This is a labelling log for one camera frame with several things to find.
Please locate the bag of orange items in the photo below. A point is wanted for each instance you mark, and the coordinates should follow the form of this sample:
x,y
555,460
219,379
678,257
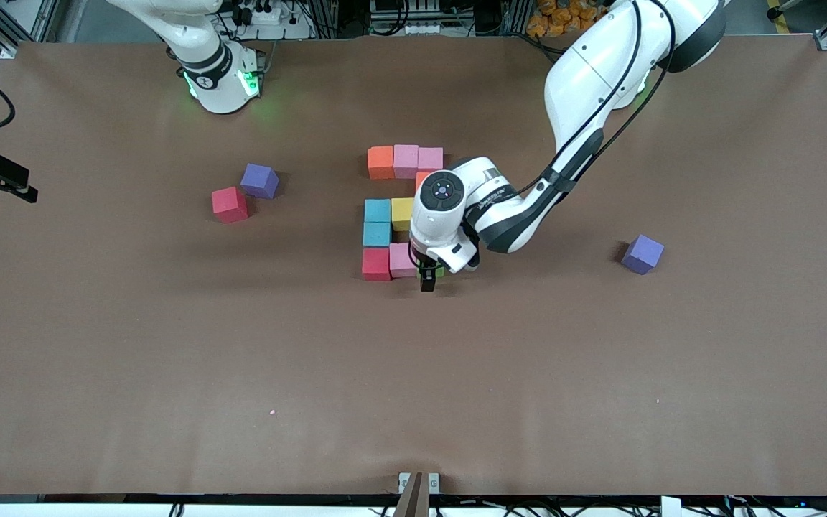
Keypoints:
x,y
564,18

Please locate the green foam cube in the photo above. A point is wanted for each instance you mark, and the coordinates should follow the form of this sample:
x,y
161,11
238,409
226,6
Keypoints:
x,y
441,272

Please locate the white power strip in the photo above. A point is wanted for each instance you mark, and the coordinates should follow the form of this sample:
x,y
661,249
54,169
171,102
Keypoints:
x,y
266,14

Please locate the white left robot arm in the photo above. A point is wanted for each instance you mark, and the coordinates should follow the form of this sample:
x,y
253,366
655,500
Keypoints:
x,y
586,79

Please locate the white electronics unit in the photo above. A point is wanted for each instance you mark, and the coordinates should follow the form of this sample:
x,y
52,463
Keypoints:
x,y
421,29

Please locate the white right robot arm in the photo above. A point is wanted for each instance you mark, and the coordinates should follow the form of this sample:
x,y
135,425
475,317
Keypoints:
x,y
220,86

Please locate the blue foam cube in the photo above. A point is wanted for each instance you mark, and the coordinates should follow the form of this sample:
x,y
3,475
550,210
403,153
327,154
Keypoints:
x,y
377,235
377,211

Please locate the pink foam cube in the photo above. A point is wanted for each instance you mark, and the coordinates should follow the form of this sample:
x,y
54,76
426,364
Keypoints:
x,y
406,161
400,260
431,158

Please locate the purple foam cube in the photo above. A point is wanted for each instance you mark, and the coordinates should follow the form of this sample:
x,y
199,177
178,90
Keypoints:
x,y
643,253
259,179

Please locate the silver table edge bracket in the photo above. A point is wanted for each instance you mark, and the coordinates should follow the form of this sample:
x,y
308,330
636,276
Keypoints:
x,y
404,480

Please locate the yellow foam cube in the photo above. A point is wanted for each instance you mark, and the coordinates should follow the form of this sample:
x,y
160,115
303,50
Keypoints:
x,y
401,214

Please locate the orange foam cube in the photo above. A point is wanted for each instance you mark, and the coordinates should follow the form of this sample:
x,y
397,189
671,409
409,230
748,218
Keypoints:
x,y
380,163
421,179

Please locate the red foam cube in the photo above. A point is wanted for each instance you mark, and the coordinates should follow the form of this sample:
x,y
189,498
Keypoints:
x,y
230,205
375,264

